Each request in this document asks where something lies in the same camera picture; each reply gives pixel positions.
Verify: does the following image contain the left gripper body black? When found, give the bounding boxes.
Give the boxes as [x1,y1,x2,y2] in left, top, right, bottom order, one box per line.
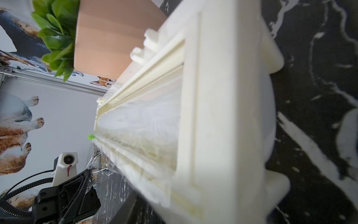
[31,169,101,224]

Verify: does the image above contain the cream plastic wrap dispenser box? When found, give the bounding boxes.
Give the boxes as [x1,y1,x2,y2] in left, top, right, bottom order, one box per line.
[93,1,290,224]

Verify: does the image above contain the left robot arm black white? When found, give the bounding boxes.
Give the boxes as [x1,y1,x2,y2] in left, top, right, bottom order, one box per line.
[1,169,101,224]

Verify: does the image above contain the pink pot with green plant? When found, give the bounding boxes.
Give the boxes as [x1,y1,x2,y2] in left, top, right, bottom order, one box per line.
[31,1,167,81]

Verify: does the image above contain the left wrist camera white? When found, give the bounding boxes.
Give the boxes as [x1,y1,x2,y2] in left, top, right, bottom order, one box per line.
[51,152,78,187]

